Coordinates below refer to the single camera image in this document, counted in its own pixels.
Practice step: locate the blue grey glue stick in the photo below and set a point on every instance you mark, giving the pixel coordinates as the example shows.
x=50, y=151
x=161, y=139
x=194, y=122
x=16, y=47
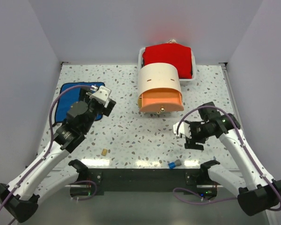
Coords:
x=174, y=164

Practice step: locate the aluminium frame rail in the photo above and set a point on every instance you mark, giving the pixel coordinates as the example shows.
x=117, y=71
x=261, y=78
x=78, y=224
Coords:
x=251, y=178

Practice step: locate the beige round drawer organizer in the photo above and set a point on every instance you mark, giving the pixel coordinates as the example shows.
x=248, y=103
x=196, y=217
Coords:
x=159, y=89

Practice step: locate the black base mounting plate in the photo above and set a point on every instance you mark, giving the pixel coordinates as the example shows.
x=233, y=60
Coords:
x=143, y=180

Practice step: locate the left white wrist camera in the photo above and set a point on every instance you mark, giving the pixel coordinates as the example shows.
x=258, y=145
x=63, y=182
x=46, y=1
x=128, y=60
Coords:
x=101, y=94

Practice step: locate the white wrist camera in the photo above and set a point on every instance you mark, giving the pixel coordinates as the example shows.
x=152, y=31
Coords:
x=101, y=94
x=182, y=131

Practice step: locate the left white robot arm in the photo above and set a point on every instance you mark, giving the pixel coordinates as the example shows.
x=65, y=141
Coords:
x=19, y=196

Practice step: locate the white plastic basket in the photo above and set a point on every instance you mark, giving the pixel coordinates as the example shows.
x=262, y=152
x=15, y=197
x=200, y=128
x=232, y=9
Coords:
x=183, y=82

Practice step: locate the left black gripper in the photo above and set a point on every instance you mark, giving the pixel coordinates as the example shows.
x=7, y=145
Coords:
x=106, y=110

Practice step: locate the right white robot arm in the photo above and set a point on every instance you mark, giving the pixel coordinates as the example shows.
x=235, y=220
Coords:
x=256, y=190

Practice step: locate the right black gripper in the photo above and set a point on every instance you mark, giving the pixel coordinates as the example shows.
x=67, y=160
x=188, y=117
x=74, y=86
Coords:
x=190, y=143

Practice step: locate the blue microfiber cloth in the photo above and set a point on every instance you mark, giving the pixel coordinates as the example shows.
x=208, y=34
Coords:
x=64, y=103

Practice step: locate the small tan eraser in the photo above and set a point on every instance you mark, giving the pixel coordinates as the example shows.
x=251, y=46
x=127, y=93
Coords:
x=104, y=152

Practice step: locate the red folded cloth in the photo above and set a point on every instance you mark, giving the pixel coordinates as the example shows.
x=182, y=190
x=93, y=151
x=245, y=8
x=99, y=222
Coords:
x=178, y=55

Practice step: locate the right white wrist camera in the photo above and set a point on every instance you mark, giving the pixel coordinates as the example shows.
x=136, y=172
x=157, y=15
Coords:
x=182, y=131

